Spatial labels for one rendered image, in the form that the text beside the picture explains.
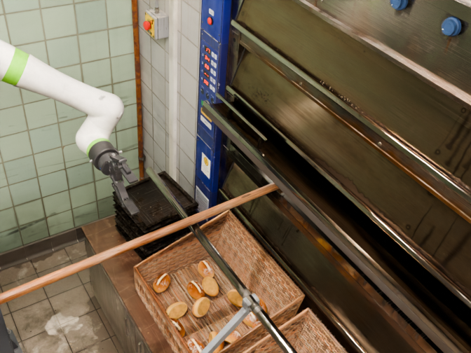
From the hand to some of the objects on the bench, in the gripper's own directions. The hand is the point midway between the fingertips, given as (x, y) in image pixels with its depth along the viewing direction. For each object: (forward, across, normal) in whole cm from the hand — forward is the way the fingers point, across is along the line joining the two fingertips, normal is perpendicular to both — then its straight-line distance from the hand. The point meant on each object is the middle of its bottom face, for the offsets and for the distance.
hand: (133, 195), depth 175 cm
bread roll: (+8, +75, -41) cm, 85 cm away
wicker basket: (+5, +76, -31) cm, 82 cm away
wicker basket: (+65, +76, -28) cm, 104 cm away
